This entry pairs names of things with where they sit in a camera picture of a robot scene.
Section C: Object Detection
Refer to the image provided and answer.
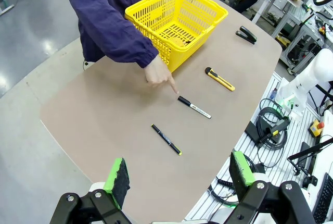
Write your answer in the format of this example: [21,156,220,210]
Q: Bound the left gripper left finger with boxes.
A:
[49,157,131,224]

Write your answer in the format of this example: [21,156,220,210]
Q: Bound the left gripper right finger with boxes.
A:
[223,151,317,224]

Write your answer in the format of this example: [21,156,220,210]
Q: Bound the black and white marker pen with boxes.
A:
[177,95,212,119]

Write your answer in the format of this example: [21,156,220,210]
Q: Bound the yellow utility knife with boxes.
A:
[204,67,236,92]

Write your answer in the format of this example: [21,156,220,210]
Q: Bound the person's right forearm navy sleeve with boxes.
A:
[104,26,160,69]

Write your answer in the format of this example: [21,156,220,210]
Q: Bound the yellow plastic shopping basket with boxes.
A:
[124,0,229,73]

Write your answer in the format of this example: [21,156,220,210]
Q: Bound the person in navy jacket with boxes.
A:
[62,0,146,63]

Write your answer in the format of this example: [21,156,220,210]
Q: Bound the person's right hand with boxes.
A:
[143,55,180,95]

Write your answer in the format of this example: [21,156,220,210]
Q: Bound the black power brick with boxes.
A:
[244,121,261,142]

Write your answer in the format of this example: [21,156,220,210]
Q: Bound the black yellow enabling pendant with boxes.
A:
[264,119,290,141]

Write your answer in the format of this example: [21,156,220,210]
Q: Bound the black highlighter pen yellow tip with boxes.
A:
[151,123,183,156]

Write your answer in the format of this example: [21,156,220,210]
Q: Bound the black keyboard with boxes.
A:
[312,173,333,224]

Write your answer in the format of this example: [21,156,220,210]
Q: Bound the yellow emergency stop box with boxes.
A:
[309,119,325,138]

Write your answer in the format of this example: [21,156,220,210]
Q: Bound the black stapler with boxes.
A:
[235,26,258,45]

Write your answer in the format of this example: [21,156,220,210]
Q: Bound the slotted aluminium base plate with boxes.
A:
[187,72,333,224]

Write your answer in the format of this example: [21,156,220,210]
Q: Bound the coiled black cables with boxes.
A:
[256,98,290,168]

